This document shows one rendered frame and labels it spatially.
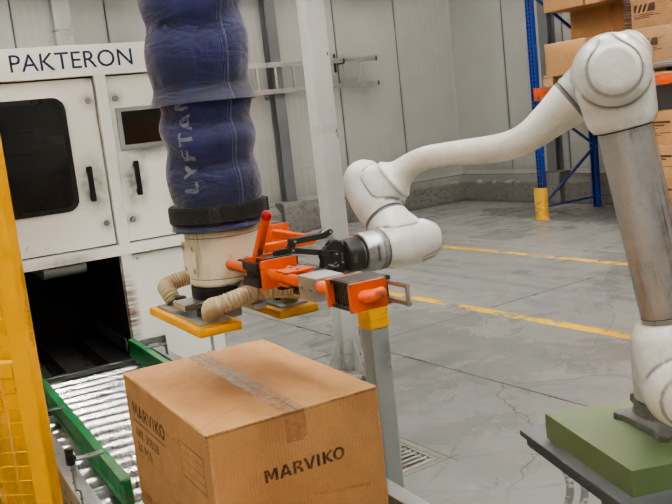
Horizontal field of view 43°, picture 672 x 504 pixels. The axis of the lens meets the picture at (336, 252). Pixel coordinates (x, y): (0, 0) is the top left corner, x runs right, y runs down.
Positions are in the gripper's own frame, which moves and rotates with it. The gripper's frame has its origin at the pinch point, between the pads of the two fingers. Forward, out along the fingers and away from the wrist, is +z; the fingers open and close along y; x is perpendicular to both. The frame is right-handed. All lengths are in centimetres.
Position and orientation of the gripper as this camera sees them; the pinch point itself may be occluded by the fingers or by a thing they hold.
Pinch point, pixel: (274, 270)
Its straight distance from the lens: 175.3
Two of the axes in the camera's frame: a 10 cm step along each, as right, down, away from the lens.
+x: -5.0, -0.9, 8.6
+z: -8.6, 1.7, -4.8
